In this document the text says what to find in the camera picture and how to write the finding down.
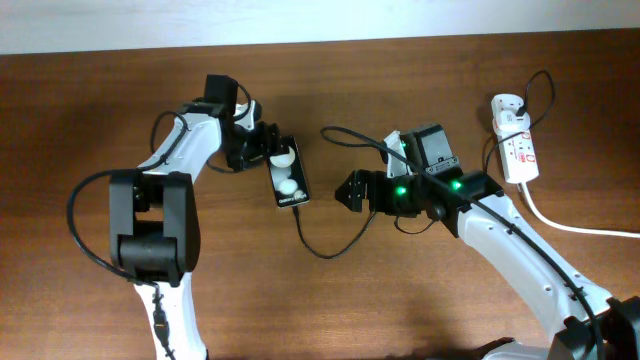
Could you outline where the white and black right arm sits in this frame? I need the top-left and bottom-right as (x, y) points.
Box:
(336, 124), (639, 359)

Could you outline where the white power strip cord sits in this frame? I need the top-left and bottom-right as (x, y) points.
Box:
(518, 181), (640, 239)

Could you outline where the white power strip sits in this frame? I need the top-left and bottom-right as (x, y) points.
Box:
(491, 94), (539, 184)

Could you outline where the black USB charging cable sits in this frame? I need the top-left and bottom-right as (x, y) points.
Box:
(291, 68), (557, 260)

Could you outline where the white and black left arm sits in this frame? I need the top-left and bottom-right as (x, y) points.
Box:
(109, 100), (282, 359)

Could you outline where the white USB charger adapter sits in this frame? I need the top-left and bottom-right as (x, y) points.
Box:
(493, 110), (531, 135)

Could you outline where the black Galaxy smartphone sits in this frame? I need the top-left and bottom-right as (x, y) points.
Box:
(267, 136), (311, 208)

